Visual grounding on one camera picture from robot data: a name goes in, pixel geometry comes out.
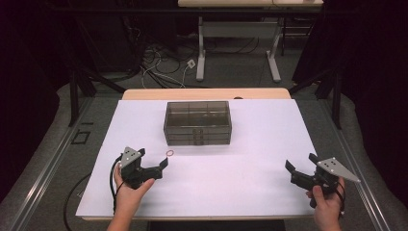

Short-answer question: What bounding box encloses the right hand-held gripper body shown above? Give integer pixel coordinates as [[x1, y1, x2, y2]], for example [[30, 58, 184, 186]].
[[290, 157, 362, 195]]

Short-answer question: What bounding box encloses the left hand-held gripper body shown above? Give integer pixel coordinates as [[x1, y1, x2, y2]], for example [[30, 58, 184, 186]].
[[118, 146, 164, 190]]

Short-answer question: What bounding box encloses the transparent grey drawer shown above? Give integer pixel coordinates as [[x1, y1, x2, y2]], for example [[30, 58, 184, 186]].
[[164, 125, 232, 136], [165, 133, 232, 141], [166, 139, 231, 147]]

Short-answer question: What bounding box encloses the transparent grey drawer box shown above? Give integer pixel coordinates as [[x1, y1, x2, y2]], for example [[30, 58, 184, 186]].
[[163, 100, 233, 147]]

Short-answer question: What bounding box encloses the person's right hand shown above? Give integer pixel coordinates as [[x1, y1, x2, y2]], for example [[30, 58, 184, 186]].
[[305, 177, 346, 223]]

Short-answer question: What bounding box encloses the person's left hand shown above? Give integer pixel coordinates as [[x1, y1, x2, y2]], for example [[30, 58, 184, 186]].
[[114, 165, 157, 217]]

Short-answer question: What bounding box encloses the white paper sheet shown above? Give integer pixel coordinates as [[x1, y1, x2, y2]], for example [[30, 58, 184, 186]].
[[75, 98, 319, 218]]

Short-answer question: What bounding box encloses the black metal stand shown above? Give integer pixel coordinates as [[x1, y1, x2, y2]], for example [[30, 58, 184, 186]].
[[68, 68, 126, 128], [288, 68, 343, 129]]

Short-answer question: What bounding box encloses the dark curtain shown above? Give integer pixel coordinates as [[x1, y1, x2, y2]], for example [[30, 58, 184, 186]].
[[292, 0, 408, 206], [0, 0, 75, 203]]

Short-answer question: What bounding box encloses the white-legged desk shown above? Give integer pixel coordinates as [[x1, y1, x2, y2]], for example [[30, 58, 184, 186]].
[[177, 0, 324, 83]]

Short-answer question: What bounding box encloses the aluminium rail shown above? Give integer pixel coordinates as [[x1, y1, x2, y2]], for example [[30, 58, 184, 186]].
[[320, 99, 391, 231], [9, 95, 94, 231]]

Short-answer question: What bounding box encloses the left hand-held gripper black cable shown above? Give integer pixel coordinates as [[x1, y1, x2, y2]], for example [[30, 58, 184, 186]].
[[63, 153, 124, 231]]

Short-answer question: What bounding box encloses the hand-held gripper black cable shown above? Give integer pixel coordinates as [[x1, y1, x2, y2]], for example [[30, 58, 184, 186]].
[[336, 181, 347, 217], [63, 153, 124, 231]]

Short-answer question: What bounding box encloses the right hand-held gripper black cable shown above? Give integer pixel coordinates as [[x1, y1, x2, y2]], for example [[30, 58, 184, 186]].
[[336, 181, 347, 217]]

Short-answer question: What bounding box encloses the white cable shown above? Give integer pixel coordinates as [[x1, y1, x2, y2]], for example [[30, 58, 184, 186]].
[[140, 51, 193, 90]]

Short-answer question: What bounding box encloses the tangle of black cables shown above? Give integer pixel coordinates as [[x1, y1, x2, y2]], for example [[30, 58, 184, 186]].
[[121, 15, 206, 90]]

